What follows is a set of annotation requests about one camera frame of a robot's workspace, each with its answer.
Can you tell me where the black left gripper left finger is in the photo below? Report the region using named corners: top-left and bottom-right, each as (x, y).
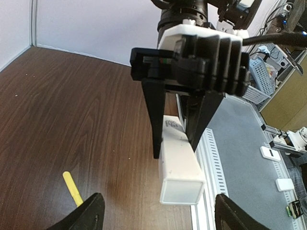
top-left (48, 193), bottom-right (105, 230)

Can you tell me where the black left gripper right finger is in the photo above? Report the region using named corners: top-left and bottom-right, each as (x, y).
top-left (214, 194), bottom-right (269, 230)

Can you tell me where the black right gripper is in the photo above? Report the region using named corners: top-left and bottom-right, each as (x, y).
top-left (130, 24), bottom-right (250, 159)

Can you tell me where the white remote control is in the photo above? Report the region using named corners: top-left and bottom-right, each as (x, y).
top-left (159, 115), bottom-right (206, 206)

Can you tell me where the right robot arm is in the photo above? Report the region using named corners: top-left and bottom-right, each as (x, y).
top-left (130, 0), bottom-right (261, 159)

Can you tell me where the white square device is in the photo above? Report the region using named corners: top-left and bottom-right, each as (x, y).
top-left (275, 178), bottom-right (294, 192)

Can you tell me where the white small device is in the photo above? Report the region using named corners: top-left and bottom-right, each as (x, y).
top-left (260, 146), bottom-right (281, 162)

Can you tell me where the white plastic basket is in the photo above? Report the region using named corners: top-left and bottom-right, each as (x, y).
top-left (242, 57), bottom-right (274, 104)

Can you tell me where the yellow handled screwdriver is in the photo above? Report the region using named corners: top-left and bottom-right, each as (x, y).
top-left (62, 171), bottom-right (83, 207)

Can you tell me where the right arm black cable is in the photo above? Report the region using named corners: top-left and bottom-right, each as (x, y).
top-left (242, 32), bottom-right (307, 46)

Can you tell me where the aluminium left corner post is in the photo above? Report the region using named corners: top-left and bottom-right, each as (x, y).
top-left (30, 0), bottom-right (39, 46)

